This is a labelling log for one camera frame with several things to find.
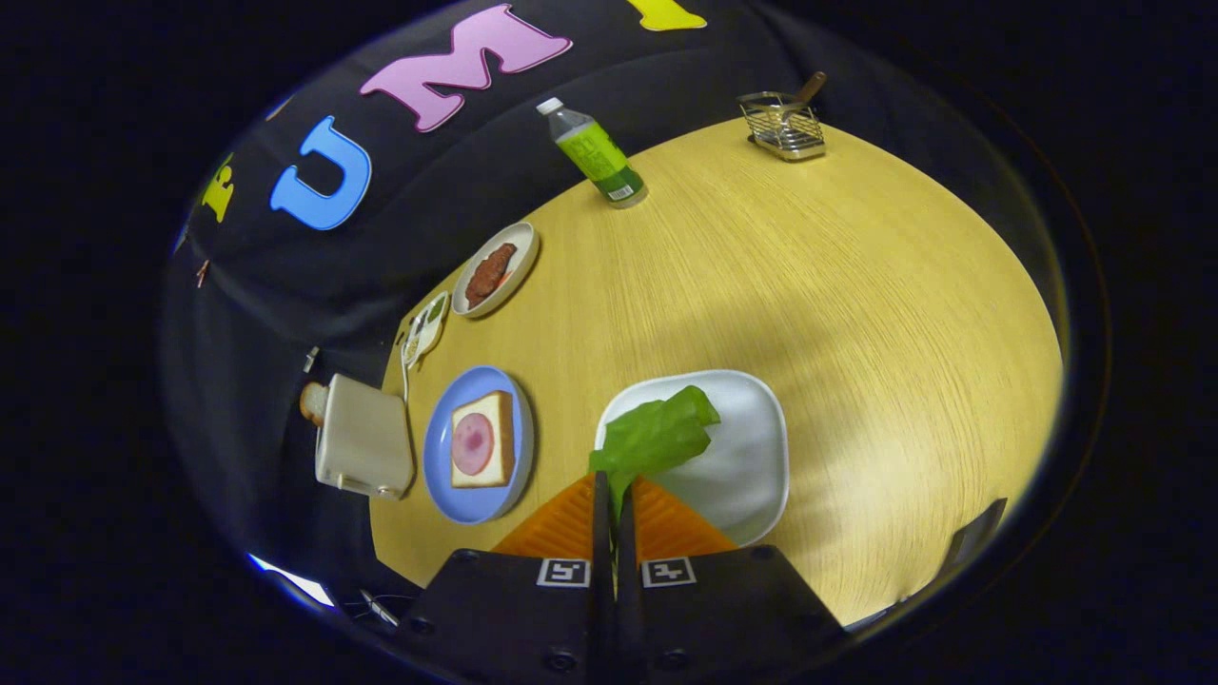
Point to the green label water bottle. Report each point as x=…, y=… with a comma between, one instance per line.
x=599, y=157

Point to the white bread slice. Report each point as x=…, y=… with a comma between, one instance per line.
x=485, y=404

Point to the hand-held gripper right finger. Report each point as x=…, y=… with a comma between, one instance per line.
x=626, y=561

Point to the toasted bread slice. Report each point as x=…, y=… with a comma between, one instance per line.
x=312, y=403

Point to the round white plate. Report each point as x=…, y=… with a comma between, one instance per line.
x=523, y=274

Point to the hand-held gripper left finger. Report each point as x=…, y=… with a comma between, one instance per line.
x=601, y=552

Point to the white divided seasoning dish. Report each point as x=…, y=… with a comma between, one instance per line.
x=425, y=328

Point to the small white cloth tag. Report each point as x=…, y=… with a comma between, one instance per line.
x=310, y=360

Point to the brown meat slice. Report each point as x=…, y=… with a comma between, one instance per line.
x=504, y=255
x=481, y=285

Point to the dark grey panel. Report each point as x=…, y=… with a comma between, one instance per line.
x=975, y=538

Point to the black backdrop cloth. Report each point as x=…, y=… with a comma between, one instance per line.
x=285, y=304

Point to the green lettuce leaf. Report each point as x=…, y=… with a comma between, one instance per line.
x=657, y=438

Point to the white toaster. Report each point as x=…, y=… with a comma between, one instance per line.
x=366, y=438

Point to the pink ham slice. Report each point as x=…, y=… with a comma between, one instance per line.
x=473, y=444

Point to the white square plate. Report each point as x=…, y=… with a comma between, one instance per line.
x=747, y=457

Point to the blue plate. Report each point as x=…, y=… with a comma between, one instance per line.
x=440, y=447

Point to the silver grey bar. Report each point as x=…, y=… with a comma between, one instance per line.
x=379, y=607

